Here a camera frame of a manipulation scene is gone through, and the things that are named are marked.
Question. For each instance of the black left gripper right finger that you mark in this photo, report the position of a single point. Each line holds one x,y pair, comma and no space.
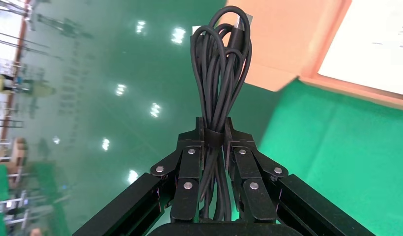
250,176

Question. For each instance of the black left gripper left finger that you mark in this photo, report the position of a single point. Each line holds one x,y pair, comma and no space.
187,169

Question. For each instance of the orange cardboard box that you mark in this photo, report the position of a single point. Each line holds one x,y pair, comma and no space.
279,39

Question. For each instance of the white printed paper sheet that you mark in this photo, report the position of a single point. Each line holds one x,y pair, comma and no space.
367,49

